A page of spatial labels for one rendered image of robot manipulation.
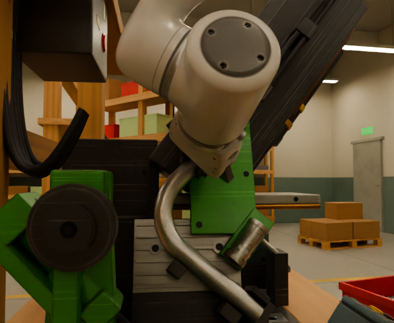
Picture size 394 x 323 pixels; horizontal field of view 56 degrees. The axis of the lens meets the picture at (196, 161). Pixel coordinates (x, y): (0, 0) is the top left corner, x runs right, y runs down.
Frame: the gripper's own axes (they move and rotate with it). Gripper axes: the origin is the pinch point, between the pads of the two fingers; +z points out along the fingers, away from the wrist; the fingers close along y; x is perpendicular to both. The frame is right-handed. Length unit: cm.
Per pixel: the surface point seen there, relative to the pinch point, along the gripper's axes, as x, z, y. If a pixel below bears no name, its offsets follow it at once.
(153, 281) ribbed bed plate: 18.0, 6.5, -8.3
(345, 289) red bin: -11, 29, -42
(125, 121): -84, 334, 139
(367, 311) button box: -1.8, 1.9, -36.0
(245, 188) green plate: -3.9, 4.3, -8.8
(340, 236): -254, 554, -183
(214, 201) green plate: 1.7, 4.3, -6.6
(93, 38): -0.4, -8.7, 23.3
